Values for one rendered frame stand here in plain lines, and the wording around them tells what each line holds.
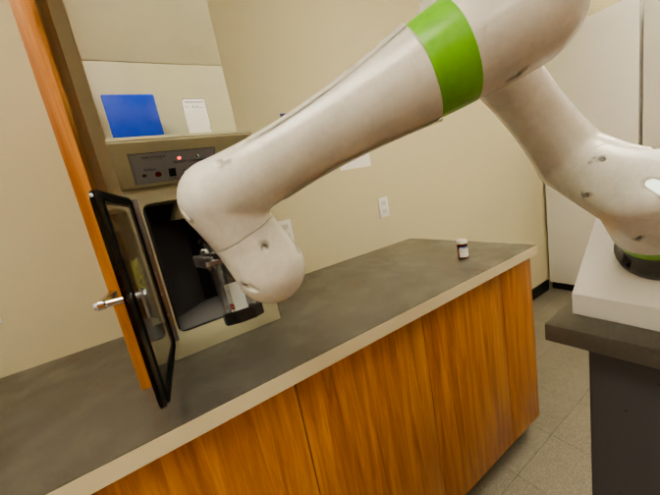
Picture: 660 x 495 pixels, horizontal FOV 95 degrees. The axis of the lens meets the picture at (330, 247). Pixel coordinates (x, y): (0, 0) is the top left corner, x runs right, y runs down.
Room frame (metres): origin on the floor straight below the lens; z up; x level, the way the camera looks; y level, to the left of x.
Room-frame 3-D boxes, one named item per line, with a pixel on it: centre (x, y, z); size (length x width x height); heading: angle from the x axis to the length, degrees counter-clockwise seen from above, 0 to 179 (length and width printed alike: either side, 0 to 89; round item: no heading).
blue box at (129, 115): (0.76, 0.39, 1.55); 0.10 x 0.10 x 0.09; 30
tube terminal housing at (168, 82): (0.97, 0.40, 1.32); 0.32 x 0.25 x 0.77; 120
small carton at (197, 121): (0.83, 0.27, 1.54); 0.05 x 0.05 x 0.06; 14
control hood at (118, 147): (0.81, 0.31, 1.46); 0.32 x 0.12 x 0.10; 120
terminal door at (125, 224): (0.63, 0.41, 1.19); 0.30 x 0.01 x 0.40; 23
